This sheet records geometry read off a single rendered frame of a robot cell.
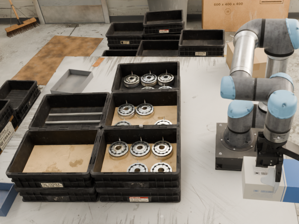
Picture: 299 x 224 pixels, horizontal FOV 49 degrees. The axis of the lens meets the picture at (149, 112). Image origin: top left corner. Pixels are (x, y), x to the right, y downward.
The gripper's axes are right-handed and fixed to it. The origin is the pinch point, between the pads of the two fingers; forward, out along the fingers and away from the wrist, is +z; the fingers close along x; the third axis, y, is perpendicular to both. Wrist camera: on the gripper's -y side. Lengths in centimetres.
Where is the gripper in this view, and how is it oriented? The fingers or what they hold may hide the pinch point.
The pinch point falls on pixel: (273, 176)
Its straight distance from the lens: 124.4
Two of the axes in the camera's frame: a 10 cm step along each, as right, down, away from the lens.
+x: -1.6, 6.6, -7.3
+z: 1.0, 7.5, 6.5
